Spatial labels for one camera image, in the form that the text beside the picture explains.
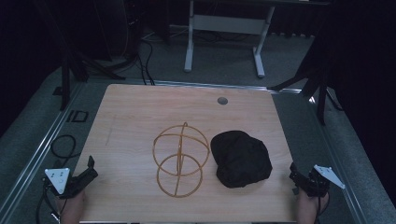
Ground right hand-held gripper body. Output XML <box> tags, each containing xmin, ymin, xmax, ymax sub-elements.
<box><xmin>300</xmin><ymin>164</ymin><xmax>347</xmax><ymax>198</ymax></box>

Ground black tripod stand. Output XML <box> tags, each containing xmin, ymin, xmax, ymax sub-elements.
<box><xmin>268</xmin><ymin>18</ymin><xmax>344</xmax><ymax>127</ymax></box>
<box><xmin>34</xmin><ymin>0</ymin><xmax>127</xmax><ymax>111</ymax></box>

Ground black rectangular floor bracket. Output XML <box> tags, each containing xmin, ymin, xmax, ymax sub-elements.
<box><xmin>65</xmin><ymin>109</ymin><xmax>90</xmax><ymax>123</ymax></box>

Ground black floor cables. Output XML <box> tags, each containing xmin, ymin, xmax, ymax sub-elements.
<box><xmin>124</xmin><ymin>18</ymin><xmax>194</xmax><ymax>86</ymax></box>

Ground person's right hand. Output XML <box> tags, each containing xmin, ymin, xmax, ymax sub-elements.
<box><xmin>295</xmin><ymin>188</ymin><xmax>331</xmax><ymax>224</ymax></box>

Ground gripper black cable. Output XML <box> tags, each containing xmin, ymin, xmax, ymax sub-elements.
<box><xmin>35</xmin><ymin>183</ymin><xmax>63</xmax><ymax>224</ymax></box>
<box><xmin>313</xmin><ymin>191</ymin><xmax>331</xmax><ymax>224</ymax></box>

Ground black cloth hat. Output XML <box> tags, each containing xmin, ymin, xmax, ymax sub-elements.
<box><xmin>210</xmin><ymin>130</ymin><xmax>274</xmax><ymax>189</ymax></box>

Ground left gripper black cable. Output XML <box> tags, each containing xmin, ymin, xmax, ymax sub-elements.
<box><xmin>35</xmin><ymin>183</ymin><xmax>63</xmax><ymax>224</ymax></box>

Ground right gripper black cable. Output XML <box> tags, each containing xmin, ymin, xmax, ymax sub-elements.
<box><xmin>313</xmin><ymin>191</ymin><xmax>331</xmax><ymax>224</ymax></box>

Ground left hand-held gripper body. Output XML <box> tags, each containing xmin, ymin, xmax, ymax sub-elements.
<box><xmin>42</xmin><ymin>167</ymin><xmax>82</xmax><ymax>200</ymax></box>

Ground person's left hand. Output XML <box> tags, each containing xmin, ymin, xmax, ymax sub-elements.
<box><xmin>55</xmin><ymin>189</ymin><xmax>87</xmax><ymax>224</ymax></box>

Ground black looped floor cable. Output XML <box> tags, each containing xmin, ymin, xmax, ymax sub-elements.
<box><xmin>49</xmin><ymin>133</ymin><xmax>81</xmax><ymax>168</ymax></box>

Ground white metal desk frame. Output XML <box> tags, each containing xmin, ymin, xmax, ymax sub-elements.
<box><xmin>183</xmin><ymin>0</ymin><xmax>331</xmax><ymax>78</ymax></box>

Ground golden wire frame stand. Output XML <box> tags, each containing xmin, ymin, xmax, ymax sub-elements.
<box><xmin>151</xmin><ymin>121</ymin><xmax>210</xmax><ymax>199</ymax></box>

